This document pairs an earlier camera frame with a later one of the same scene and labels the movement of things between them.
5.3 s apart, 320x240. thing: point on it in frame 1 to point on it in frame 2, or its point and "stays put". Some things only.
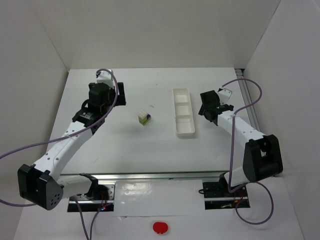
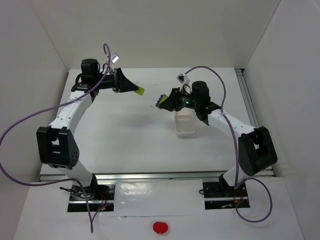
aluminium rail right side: [240, 74] stays put
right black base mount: [218, 195] stays put
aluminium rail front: [114, 177] stays put
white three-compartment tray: [184, 125] stays put
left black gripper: [121, 93] to [116, 80]
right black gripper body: [206, 110] to [173, 99]
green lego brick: [144, 121] to [140, 90]
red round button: [160, 227] stays put
